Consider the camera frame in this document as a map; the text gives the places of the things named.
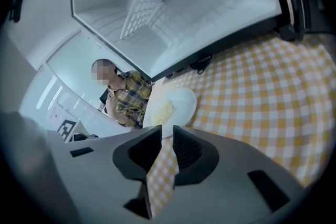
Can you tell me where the black mini fridge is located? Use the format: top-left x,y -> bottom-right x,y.
70,0 -> 327,82

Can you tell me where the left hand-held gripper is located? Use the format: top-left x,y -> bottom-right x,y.
55,118 -> 99,143

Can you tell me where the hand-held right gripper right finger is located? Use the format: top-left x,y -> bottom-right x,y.
154,125 -> 316,224

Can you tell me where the white round plate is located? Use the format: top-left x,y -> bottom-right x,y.
142,87 -> 198,139

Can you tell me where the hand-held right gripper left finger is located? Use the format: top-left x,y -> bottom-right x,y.
47,125 -> 163,224

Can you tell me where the yellow noodle food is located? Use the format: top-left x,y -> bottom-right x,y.
150,98 -> 176,125

